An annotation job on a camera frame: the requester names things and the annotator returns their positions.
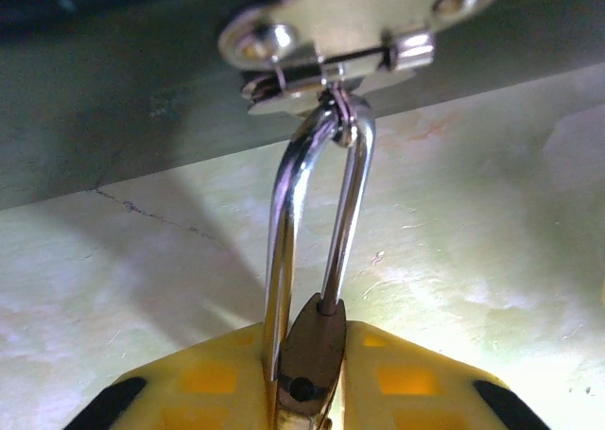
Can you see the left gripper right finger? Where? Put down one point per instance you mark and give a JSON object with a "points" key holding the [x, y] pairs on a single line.
{"points": [[425, 383]]}

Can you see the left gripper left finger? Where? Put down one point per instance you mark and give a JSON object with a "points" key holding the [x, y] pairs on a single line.
{"points": [[198, 387]]}

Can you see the brass padlock with silver shackle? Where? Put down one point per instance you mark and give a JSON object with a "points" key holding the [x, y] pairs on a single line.
{"points": [[312, 354]]}

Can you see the silver metal hasp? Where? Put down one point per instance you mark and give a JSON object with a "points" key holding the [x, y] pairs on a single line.
{"points": [[359, 19]]}

